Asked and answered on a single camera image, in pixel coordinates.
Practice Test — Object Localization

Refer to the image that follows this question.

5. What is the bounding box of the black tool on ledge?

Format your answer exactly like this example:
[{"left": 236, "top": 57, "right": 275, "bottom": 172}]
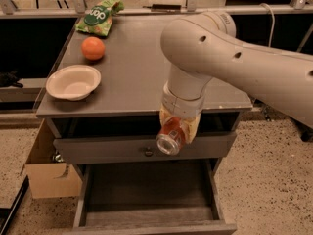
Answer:
[{"left": 146, "top": 4, "right": 181, "bottom": 13}]

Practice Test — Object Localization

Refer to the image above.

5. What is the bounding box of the white paper bowl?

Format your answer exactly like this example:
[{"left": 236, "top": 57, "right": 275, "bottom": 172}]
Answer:
[{"left": 46, "top": 65, "right": 101, "bottom": 101}]

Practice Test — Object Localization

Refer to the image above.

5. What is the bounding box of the black object at left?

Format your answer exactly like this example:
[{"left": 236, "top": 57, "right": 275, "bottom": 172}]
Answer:
[{"left": 0, "top": 70, "right": 23, "bottom": 88}]

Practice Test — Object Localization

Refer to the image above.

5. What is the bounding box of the white cable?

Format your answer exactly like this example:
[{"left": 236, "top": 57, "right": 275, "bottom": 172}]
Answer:
[{"left": 259, "top": 2, "right": 276, "bottom": 48}]

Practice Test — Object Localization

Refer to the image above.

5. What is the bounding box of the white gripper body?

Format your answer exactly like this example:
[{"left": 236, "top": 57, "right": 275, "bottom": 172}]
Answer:
[{"left": 161, "top": 83, "right": 204, "bottom": 118}]

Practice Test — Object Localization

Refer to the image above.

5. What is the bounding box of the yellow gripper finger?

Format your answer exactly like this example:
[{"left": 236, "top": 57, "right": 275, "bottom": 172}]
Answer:
[
  {"left": 181, "top": 115, "right": 201, "bottom": 144},
  {"left": 159, "top": 105, "right": 177, "bottom": 128}
]

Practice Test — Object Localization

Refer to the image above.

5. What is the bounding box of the green chip bag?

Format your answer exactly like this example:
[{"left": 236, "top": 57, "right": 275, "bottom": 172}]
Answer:
[{"left": 75, "top": 0, "right": 124, "bottom": 37}]

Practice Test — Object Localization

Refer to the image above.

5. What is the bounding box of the grey top drawer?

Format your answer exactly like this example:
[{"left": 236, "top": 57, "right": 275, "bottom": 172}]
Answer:
[{"left": 53, "top": 132, "right": 237, "bottom": 165}]

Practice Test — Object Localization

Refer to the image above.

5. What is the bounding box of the open grey middle drawer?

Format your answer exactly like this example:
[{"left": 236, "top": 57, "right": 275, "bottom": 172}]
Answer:
[{"left": 64, "top": 160, "right": 237, "bottom": 235}]

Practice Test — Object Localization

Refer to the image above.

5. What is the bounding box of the red coke can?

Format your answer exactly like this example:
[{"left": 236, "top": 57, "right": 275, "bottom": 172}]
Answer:
[{"left": 156, "top": 117, "right": 186, "bottom": 156}]

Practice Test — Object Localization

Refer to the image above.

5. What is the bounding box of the orange fruit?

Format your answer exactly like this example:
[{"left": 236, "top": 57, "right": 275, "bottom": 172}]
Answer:
[{"left": 81, "top": 37, "right": 106, "bottom": 61}]

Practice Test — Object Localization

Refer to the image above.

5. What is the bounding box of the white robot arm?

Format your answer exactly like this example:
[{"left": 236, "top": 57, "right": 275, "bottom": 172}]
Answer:
[{"left": 160, "top": 12, "right": 313, "bottom": 128}]

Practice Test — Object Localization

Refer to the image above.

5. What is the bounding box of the brown cardboard box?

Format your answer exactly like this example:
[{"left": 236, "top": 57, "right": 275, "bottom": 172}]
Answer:
[{"left": 24, "top": 121, "right": 82, "bottom": 199}]

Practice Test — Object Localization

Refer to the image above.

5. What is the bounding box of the round metal drawer knob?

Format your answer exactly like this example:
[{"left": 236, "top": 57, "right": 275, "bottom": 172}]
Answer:
[{"left": 144, "top": 147, "right": 154, "bottom": 157}]

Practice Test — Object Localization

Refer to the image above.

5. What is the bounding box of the grey wooden drawer cabinet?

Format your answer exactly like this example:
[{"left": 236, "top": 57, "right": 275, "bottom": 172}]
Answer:
[{"left": 34, "top": 13, "right": 254, "bottom": 235}]

